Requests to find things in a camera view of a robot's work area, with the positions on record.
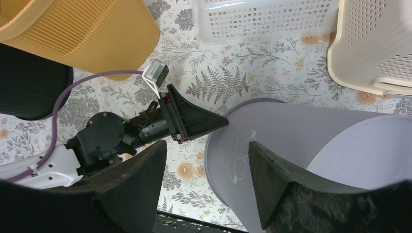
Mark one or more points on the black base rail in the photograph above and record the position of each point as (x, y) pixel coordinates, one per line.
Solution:
(171, 223)

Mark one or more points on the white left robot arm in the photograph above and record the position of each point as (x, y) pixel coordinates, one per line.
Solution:
(107, 136)

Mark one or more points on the white mesh plastic basket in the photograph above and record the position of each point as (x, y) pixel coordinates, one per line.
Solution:
(221, 22)

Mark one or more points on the yellow plastic waste bin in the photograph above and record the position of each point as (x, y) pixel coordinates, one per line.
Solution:
(97, 36)

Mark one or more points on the black bucket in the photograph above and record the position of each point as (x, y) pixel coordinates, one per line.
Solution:
(29, 84)

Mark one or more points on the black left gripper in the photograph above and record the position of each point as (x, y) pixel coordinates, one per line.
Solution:
(173, 115)

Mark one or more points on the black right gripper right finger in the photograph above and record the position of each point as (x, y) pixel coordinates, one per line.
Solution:
(291, 199)

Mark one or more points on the large cream plastic basket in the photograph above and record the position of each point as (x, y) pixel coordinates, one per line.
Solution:
(372, 50)

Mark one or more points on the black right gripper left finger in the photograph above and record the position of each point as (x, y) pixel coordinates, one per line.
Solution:
(120, 199)

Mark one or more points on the grey plastic bucket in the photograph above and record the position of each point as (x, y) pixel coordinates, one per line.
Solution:
(357, 148)

